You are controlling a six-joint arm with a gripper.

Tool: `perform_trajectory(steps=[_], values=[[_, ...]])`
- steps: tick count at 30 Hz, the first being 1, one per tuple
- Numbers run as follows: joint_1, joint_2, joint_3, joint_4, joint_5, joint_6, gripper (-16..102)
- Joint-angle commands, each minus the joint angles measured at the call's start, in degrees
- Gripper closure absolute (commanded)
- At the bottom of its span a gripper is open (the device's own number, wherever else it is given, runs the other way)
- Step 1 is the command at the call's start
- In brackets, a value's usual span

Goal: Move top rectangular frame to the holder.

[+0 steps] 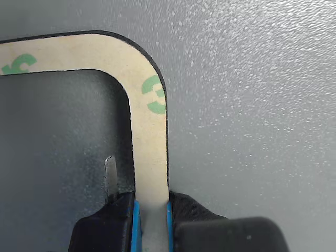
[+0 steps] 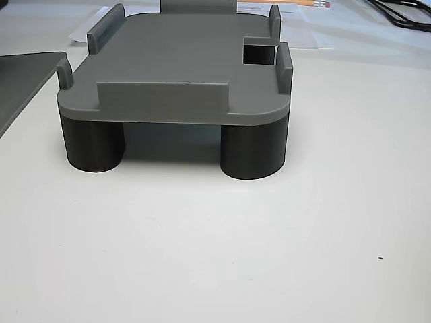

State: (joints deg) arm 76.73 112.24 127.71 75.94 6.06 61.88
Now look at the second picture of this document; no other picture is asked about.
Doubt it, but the grey holder with black legs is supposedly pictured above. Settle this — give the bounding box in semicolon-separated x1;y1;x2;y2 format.
56;0;293;181

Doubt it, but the white paper sheet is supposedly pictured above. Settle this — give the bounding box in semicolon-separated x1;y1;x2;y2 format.
278;3;335;50
68;5;114;44

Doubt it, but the flat grey plate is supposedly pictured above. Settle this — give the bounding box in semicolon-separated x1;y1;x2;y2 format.
0;51;67;138

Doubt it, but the black cable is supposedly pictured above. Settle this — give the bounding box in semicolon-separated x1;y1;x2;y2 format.
383;0;431;22
367;0;431;34

